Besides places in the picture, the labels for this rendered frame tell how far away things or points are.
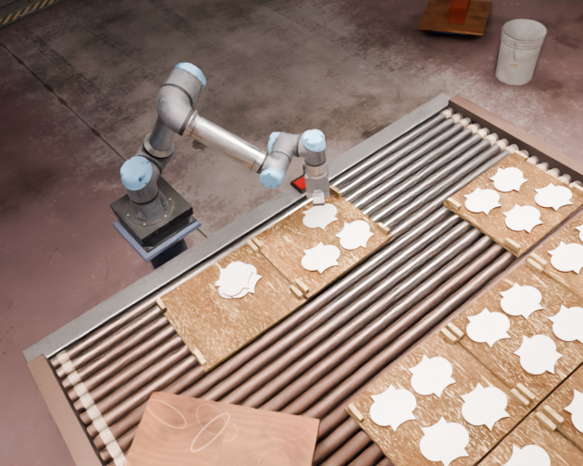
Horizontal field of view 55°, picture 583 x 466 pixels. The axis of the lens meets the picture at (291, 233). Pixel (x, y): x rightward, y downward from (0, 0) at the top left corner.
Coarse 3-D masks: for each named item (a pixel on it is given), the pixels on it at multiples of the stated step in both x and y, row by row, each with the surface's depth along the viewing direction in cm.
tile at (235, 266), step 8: (232, 264) 203; (240, 264) 202; (224, 272) 201; (232, 272) 201; (240, 272) 200; (248, 272) 200; (224, 280) 199; (232, 280) 198; (240, 280) 198; (248, 280) 198; (224, 288) 196; (232, 288) 196; (240, 288) 196; (248, 288) 196; (232, 296) 195
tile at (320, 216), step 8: (312, 208) 219; (320, 208) 219; (328, 208) 219; (336, 208) 218; (304, 216) 217; (312, 216) 217; (320, 216) 216; (328, 216) 216; (304, 224) 214; (312, 224) 214; (320, 224) 214; (328, 224) 214
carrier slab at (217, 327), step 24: (216, 264) 207; (264, 264) 205; (192, 288) 201; (216, 288) 200; (264, 288) 198; (288, 288) 197; (168, 312) 195; (192, 312) 194; (216, 312) 193; (240, 312) 192; (264, 312) 191; (288, 312) 191; (192, 336) 188; (216, 336) 187; (240, 336) 186; (216, 360) 181
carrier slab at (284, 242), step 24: (288, 216) 219; (336, 216) 216; (360, 216) 215; (264, 240) 212; (288, 240) 211; (312, 240) 210; (336, 240) 209; (384, 240) 207; (288, 264) 204; (312, 288) 196
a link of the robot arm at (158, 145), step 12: (180, 72) 182; (192, 72) 183; (168, 84) 178; (180, 84) 179; (192, 84) 182; (204, 84) 187; (192, 96) 182; (156, 120) 201; (156, 132) 203; (168, 132) 202; (144, 144) 211; (156, 144) 208; (168, 144) 209; (156, 156) 212; (168, 156) 215
